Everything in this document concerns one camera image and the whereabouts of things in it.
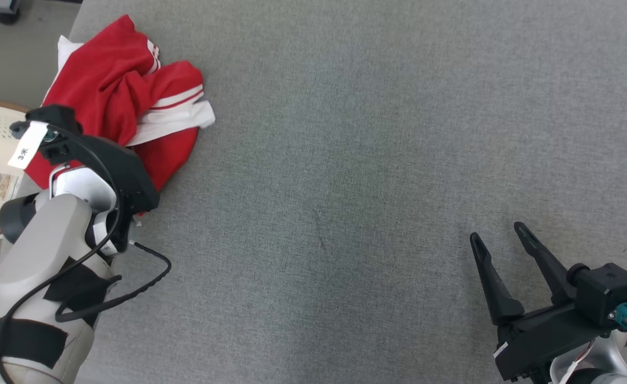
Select red t-shirt white sleeves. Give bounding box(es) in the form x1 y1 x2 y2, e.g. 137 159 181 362
24 14 216 217

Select thick black left gripper cable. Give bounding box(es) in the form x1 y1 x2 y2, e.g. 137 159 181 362
54 241 172 323

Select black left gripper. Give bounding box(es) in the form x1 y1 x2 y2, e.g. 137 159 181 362
52 135 160 215

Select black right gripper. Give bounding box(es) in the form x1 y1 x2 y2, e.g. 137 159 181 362
469 221 615 382

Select white wraparound cable label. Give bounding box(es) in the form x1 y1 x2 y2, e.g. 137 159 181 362
92 221 117 255

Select thin black left camera cable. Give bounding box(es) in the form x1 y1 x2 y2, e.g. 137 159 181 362
0 124 122 384

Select white paper cable tag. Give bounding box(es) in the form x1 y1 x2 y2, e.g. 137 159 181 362
8 121 49 170

